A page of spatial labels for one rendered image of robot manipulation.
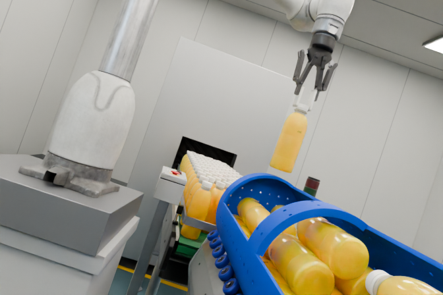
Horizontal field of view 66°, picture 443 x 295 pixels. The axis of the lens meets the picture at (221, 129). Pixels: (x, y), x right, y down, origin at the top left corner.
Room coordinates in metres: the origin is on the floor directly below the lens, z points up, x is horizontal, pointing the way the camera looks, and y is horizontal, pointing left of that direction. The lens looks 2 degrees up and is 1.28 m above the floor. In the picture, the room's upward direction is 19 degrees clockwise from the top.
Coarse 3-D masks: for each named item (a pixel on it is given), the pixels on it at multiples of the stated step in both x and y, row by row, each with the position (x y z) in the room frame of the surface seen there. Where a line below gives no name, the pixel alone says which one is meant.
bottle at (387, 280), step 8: (376, 280) 0.47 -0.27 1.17; (384, 280) 0.45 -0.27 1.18; (392, 280) 0.44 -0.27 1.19; (400, 280) 0.43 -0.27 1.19; (408, 280) 0.42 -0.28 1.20; (416, 280) 0.42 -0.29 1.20; (376, 288) 0.47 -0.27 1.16; (384, 288) 0.43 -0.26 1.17; (392, 288) 0.42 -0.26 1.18; (400, 288) 0.41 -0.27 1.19; (408, 288) 0.41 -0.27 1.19; (416, 288) 0.40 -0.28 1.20; (424, 288) 0.40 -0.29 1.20; (432, 288) 0.40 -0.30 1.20
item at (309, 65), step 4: (316, 56) 1.04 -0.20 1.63; (312, 60) 1.04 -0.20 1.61; (308, 64) 1.06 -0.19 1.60; (312, 64) 1.04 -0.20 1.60; (308, 68) 1.04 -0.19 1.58; (304, 72) 1.05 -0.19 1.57; (308, 72) 1.04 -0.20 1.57; (300, 76) 1.06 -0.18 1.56; (304, 76) 1.04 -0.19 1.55; (300, 80) 1.05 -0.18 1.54; (304, 80) 1.04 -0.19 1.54; (296, 84) 1.07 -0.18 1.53
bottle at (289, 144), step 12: (288, 120) 1.04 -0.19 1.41; (300, 120) 1.03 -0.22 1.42; (288, 132) 1.03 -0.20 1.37; (300, 132) 1.03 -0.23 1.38; (276, 144) 1.06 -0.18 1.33; (288, 144) 1.03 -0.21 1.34; (300, 144) 1.04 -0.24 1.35; (276, 156) 1.04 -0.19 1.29; (288, 156) 1.03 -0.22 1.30; (276, 168) 1.04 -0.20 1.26; (288, 168) 1.03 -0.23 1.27
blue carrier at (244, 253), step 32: (224, 192) 1.08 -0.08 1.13; (256, 192) 1.09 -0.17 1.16; (288, 192) 1.11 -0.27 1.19; (224, 224) 0.92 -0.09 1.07; (288, 224) 0.63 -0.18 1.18; (352, 224) 0.66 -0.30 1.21; (256, 256) 0.61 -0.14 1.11; (384, 256) 0.66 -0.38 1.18; (416, 256) 0.52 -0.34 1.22; (256, 288) 0.57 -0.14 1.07
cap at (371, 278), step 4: (372, 272) 0.49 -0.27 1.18; (376, 272) 0.49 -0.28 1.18; (380, 272) 0.48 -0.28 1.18; (384, 272) 0.49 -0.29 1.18; (368, 276) 0.49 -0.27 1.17; (372, 276) 0.48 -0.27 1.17; (376, 276) 0.48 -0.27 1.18; (380, 276) 0.48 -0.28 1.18; (368, 280) 0.49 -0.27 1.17; (372, 280) 0.48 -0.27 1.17; (368, 284) 0.48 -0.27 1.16; (372, 284) 0.48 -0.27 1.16; (368, 288) 0.48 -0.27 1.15; (372, 288) 0.48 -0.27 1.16; (372, 292) 0.48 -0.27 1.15
